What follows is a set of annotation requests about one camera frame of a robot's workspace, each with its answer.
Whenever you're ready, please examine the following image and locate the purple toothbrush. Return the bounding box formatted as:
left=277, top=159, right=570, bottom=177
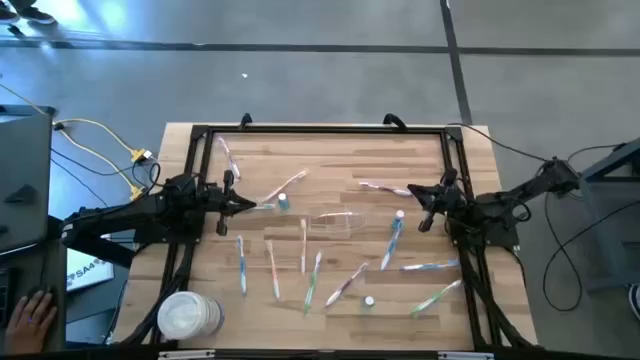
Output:
left=217, top=134, right=243, bottom=183
left=357, top=180, right=414, bottom=198
left=323, top=260, right=371, bottom=309

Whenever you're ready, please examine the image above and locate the grey monitor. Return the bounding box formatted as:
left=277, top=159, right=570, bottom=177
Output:
left=0, top=104, right=55, bottom=254

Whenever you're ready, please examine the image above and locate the black aluminium table frame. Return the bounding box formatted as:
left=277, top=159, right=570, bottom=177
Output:
left=117, top=122, right=539, bottom=351

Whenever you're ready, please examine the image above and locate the clear acrylic organizer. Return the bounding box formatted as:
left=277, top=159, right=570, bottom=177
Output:
left=306, top=208, right=367, bottom=240

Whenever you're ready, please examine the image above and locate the looped black cable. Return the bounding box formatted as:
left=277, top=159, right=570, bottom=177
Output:
left=542, top=189, right=640, bottom=312

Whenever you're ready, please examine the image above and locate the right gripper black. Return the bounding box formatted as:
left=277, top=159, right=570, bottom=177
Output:
left=407, top=168, right=464, bottom=233

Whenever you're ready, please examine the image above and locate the dark grey desk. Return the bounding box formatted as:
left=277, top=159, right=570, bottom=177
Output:
left=0, top=238, right=69, bottom=354

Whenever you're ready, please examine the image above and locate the black computer mouse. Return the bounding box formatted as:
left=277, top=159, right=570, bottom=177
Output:
left=24, top=282, right=57, bottom=301

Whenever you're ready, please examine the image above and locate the thin black cable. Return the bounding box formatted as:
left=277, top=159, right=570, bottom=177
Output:
left=446, top=122, right=556, bottom=164

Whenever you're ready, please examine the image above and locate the black keyboard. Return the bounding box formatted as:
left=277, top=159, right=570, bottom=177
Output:
left=0, top=267, right=12, bottom=329

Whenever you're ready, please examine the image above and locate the blue toothbrush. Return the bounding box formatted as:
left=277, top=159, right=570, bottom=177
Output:
left=235, top=234, right=249, bottom=297
left=378, top=219, right=406, bottom=273
left=398, top=258, right=461, bottom=273

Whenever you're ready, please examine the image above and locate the orange toothbrush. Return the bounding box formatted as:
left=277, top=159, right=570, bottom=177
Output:
left=298, top=217, right=309, bottom=275
left=258, top=168, right=310, bottom=205
left=264, top=239, right=282, bottom=302

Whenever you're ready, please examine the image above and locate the silver bracket strip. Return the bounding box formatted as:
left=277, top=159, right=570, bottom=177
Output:
left=158, top=349, right=216, bottom=360
left=438, top=351, right=496, bottom=360

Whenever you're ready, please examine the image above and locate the yellow cable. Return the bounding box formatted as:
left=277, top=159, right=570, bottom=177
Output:
left=0, top=82, right=154, bottom=164
left=58, top=128, right=146, bottom=201

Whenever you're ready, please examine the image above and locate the person's hand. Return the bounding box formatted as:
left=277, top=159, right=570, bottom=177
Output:
left=3, top=289, right=59, bottom=356

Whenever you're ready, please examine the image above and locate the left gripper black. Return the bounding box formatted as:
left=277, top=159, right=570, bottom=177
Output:
left=202, top=169, right=258, bottom=237

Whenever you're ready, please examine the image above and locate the white printed box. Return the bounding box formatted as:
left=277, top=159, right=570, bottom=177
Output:
left=65, top=247, right=116, bottom=294

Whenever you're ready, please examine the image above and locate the black floor cable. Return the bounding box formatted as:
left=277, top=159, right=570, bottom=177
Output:
left=49, top=147, right=162, bottom=209

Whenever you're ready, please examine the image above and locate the grey metal cart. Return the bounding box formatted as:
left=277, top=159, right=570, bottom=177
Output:
left=579, top=137, right=640, bottom=296

